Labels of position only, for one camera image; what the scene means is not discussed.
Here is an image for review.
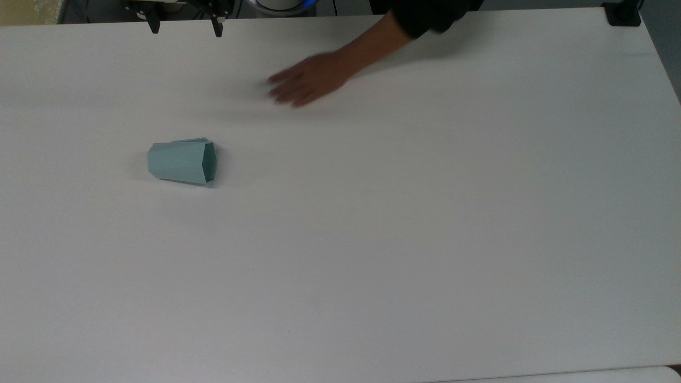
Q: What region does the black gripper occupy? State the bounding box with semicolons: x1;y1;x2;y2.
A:
123;0;235;38

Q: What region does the light teal faceted cup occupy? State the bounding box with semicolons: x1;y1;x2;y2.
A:
147;137;218;186

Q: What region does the person's bare forearm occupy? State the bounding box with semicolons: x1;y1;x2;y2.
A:
336;11;416;80

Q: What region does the person's bare hand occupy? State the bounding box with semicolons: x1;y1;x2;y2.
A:
267;51;354;109

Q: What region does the beige board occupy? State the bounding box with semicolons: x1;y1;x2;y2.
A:
0;0;65;27

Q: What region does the black sleeve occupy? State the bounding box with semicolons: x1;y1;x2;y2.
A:
369;0;485;39

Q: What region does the black table clamp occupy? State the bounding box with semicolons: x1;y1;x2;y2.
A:
602;0;643;27

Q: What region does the white adjacent table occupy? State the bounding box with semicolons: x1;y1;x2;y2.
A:
436;365;681;383

